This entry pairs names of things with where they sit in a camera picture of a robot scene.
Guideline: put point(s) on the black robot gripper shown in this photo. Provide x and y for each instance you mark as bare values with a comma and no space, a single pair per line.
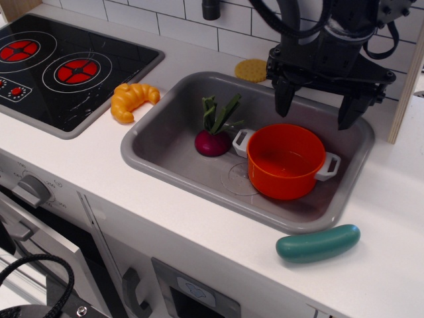
332,62

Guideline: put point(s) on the purple toy beet green leaves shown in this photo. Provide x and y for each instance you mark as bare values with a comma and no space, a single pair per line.
214,140

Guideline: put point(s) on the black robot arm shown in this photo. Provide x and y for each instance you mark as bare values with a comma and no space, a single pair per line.
353,16

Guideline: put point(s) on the yellow round toy cracker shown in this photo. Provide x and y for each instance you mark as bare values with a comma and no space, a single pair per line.
252,70

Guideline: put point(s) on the wooden side panel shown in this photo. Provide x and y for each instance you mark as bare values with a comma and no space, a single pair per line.
408,89

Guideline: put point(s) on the teal toy cucumber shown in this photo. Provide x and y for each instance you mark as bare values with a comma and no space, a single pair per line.
314,247

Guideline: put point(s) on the yellow toy croissant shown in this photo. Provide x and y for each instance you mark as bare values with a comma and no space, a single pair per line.
128,97

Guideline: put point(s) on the black toy stove top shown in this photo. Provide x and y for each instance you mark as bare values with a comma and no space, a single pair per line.
59,78

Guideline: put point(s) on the grey oven knob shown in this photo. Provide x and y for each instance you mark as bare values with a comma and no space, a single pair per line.
32,191

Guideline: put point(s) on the orange toy pot grey handles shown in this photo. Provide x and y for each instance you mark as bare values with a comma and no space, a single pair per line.
284,160

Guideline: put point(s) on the grey cabinet door handle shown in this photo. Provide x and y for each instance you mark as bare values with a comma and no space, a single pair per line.
130,281

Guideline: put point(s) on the grey oven door handle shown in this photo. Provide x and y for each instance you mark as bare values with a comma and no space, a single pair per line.
18,226

